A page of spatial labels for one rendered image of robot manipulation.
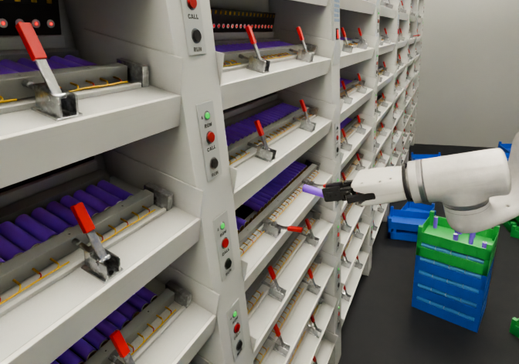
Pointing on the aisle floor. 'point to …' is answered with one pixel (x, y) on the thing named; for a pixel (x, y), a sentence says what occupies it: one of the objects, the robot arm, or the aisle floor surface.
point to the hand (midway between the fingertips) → (334, 192)
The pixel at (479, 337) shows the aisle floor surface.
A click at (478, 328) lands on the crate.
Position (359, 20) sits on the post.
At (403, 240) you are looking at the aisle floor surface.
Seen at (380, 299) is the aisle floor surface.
